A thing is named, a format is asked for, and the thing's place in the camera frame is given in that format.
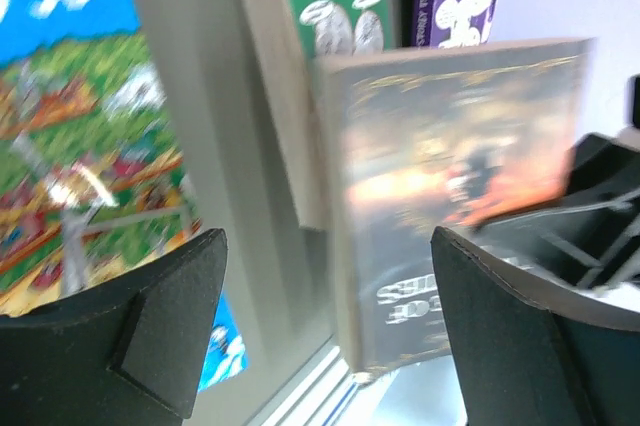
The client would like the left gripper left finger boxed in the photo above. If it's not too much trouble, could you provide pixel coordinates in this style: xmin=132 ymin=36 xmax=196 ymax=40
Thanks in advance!
xmin=1 ymin=229 xmax=228 ymax=425

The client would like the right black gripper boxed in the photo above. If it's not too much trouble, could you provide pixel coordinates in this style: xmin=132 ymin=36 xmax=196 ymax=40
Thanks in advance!
xmin=469 ymin=75 xmax=640 ymax=297

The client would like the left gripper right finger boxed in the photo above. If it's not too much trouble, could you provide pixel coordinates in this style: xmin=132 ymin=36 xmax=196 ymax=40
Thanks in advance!
xmin=431 ymin=226 xmax=639 ymax=425

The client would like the dark tale of two cities book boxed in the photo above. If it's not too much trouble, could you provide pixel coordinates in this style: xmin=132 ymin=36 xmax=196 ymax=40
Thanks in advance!
xmin=315 ymin=37 xmax=593 ymax=384

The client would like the blue 26-storey treehouse book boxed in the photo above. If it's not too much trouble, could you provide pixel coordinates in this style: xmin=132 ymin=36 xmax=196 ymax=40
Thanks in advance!
xmin=0 ymin=0 xmax=250 ymax=393

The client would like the green treehouse book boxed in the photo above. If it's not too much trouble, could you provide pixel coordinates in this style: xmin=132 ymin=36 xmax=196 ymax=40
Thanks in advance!
xmin=243 ymin=0 xmax=395 ymax=230

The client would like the aluminium mounting rail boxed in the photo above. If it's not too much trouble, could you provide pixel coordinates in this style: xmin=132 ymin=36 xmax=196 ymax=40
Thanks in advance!
xmin=247 ymin=344 xmax=467 ymax=425

